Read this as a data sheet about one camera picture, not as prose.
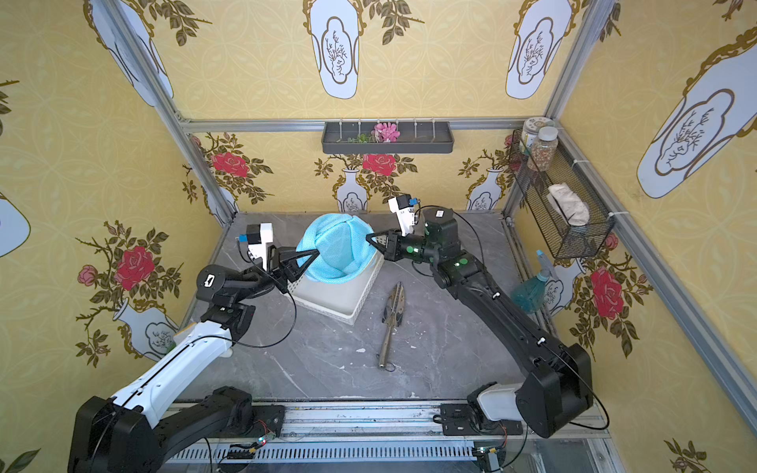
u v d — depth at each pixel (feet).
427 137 3.05
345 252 2.22
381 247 2.21
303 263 2.05
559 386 1.29
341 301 3.11
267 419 2.42
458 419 2.40
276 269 1.87
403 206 2.10
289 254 1.97
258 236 1.80
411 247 2.05
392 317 3.05
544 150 2.62
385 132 2.88
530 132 2.80
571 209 2.26
